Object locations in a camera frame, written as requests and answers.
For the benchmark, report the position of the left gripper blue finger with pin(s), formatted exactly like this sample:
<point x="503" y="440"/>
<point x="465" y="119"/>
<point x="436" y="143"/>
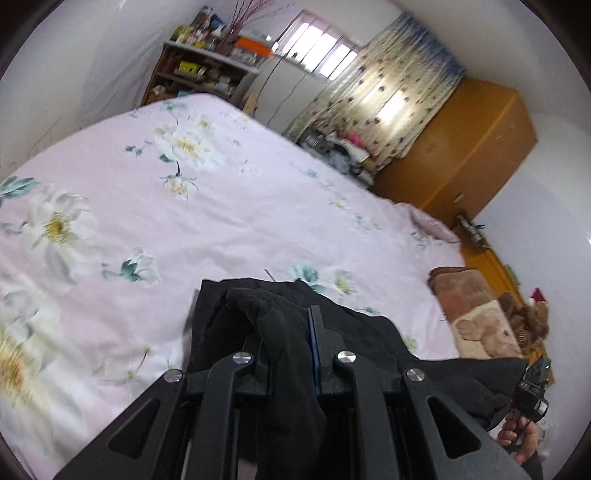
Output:
<point x="318" y="346"/>

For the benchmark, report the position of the black puffer jacket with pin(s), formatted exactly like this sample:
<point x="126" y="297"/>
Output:
<point x="336" y="394"/>

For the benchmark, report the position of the clothes pile by window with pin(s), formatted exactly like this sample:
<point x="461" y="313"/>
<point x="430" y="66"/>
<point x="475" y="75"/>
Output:
<point x="339" y="153"/>

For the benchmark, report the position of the person's right hand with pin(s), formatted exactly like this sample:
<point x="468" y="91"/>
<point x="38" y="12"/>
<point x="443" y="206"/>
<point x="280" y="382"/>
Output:
<point x="520" y="432"/>

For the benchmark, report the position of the brown teddy bear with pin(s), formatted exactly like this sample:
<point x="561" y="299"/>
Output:
<point x="530" y="323"/>

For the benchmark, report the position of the brown bear print pillow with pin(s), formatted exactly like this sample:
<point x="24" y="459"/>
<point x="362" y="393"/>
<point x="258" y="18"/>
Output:
<point x="478" y="323"/>

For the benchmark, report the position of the wooden headboard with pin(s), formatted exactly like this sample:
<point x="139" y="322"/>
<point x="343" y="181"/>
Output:
<point x="499" y="278"/>

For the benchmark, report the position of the pink floral bed sheet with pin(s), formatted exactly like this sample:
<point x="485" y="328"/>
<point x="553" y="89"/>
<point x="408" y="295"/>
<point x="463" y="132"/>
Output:
<point x="107" y="235"/>

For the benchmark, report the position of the wooden wardrobe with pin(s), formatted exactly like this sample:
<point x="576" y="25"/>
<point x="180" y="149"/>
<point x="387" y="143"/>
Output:
<point x="465" y="155"/>

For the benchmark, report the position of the heart pattern curtain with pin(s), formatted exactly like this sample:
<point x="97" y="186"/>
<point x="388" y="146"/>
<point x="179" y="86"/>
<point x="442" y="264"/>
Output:
<point x="389" y="93"/>

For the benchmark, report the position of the orange storage box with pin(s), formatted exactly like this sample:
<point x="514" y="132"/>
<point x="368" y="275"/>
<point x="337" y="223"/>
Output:
<point x="255" y="46"/>

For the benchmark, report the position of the wooden shelf unit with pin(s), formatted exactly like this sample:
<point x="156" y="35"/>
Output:
<point x="183" y="69"/>

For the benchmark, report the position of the dried branches in vase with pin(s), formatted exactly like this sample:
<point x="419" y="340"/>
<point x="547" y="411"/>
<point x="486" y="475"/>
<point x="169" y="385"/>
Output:
<point x="247" y="12"/>

